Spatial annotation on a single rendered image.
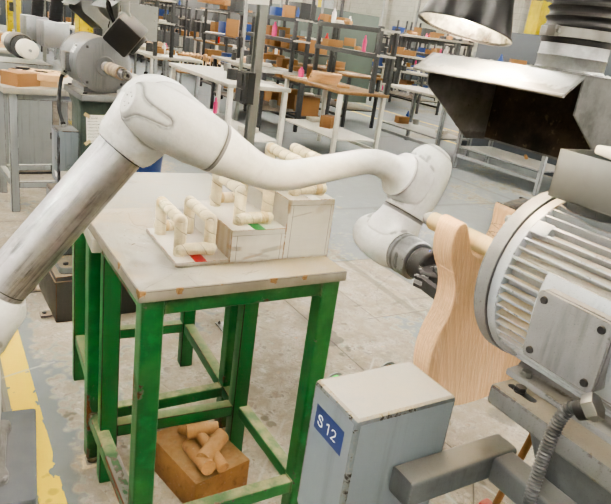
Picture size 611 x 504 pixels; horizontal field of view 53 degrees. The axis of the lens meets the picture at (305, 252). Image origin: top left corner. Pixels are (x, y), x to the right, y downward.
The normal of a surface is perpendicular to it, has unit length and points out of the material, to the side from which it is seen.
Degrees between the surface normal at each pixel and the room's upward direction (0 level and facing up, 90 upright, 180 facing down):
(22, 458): 0
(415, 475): 0
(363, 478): 90
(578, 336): 90
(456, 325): 92
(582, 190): 90
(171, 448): 0
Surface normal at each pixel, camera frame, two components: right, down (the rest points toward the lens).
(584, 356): -0.86, 0.07
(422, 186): 0.30, 0.32
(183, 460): 0.13, -0.93
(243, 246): 0.48, 0.36
